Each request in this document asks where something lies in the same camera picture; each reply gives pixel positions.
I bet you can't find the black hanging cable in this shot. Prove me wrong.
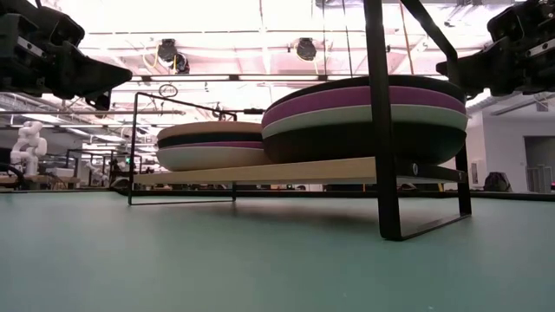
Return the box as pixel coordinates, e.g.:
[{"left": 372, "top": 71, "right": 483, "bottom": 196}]
[{"left": 341, "top": 0, "right": 354, "bottom": 78}]

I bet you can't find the dark grey plate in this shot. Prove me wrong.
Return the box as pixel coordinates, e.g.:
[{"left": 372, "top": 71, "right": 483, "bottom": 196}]
[
  {"left": 262, "top": 127, "right": 468, "bottom": 166},
  {"left": 264, "top": 74, "right": 468, "bottom": 109}
]

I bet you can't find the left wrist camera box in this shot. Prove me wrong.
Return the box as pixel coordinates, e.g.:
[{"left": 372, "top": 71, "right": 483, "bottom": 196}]
[{"left": 41, "top": 10, "right": 87, "bottom": 48}]

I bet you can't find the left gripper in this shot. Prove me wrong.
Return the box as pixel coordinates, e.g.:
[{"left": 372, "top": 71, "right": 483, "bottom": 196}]
[{"left": 0, "top": 0, "right": 134, "bottom": 112}]

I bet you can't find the black backpack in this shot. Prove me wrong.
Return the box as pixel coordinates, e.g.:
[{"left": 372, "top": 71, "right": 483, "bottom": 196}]
[{"left": 482, "top": 171, "right": 513, "bottom": 193}]

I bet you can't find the cream plate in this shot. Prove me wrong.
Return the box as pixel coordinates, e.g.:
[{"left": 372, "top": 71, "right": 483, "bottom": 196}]
[{"left": 155, "top": 145, "right": 273, "bottom": 172}]

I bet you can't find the green table mat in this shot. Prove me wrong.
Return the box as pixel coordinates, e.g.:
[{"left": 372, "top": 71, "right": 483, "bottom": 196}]
[{"left": 0, "top": 190, "right": 555, "bottom": 312}]

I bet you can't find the black metal table frame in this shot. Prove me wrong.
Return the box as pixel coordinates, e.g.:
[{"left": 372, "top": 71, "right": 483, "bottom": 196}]
[{"left": 0, "top": 185, "right": 555, "bottom": 202}]

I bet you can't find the ceiling light strip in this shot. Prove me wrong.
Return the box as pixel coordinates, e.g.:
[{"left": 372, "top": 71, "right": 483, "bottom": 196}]
[{"left": 129, "top": 73, "right": 365, "bottom": 84}]

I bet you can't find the grey ceiling pipe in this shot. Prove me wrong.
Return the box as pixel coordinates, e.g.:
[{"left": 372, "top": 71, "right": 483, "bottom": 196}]
[{"left": 479, "top": 93, "right": 555, "bottom": 117}]

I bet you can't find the grey door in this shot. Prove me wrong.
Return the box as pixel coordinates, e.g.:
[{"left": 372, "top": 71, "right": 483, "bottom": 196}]
[{"left": 523, "top": 135, "right": 555, "bottom": 194}]

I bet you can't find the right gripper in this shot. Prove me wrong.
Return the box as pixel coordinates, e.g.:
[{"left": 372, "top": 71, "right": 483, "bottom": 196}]
[{"left": 435, "top": 24, "right": 555, "bottom": 99}]

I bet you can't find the background workbench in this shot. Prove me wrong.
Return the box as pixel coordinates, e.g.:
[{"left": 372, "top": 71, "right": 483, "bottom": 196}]
[{"left": 0, "top": 172, "right": 82, "bottom": 190}]

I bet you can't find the black background rig frame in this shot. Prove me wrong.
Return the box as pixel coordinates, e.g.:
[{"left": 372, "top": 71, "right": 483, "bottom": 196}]
[{"left": 211, "top": 107, "right": 266, "bottom": 121}]

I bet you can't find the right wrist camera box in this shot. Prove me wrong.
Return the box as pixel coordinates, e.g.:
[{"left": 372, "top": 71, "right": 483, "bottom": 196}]
[{"left": 486, "top": 0, "right": 555, "bottom": 43}]

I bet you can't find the black ceiling cable reel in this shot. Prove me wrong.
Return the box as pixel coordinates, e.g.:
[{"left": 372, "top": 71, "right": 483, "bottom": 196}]
[
  {"left": 156, "top": 37, "right": 180, "bottom": 62},
  {"left": 173, "top": 52, "right": 192, "bottom": 75},
  {"left": 296, "top": 36, "right": 318, "bottom": 62}
]

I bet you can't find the yellow hanging cable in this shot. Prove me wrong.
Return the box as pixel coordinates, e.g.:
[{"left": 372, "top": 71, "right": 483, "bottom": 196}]
[{"left": 398, "top": 0, "right": 412, "bottom": 75}]

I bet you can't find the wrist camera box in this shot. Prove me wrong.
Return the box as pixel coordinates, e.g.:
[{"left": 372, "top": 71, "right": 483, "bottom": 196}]
[
  {"left": 486, "top": 0, "right": 555, "bottom": 43},
  {"left": 41, "top": 10, "right": 87, "bottom": 48}
]

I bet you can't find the wooden shelf with black frame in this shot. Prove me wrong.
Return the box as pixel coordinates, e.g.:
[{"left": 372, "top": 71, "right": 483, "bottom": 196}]
[{"left": 127, "top": 0, "right": 473, "bottom": 242}]

